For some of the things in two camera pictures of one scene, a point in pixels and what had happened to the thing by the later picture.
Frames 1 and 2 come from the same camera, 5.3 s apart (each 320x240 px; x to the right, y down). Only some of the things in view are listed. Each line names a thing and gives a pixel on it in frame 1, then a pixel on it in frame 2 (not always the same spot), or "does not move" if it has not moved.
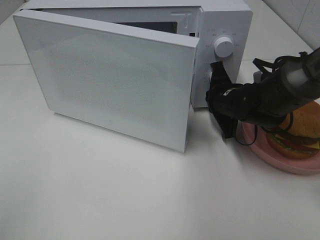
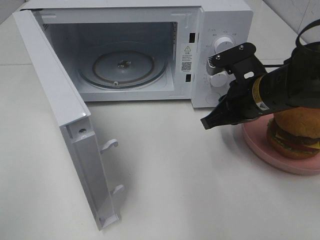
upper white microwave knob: (223, 47) does not move
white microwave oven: (136, 83) to (71, 114)
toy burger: (298, 137) does not move
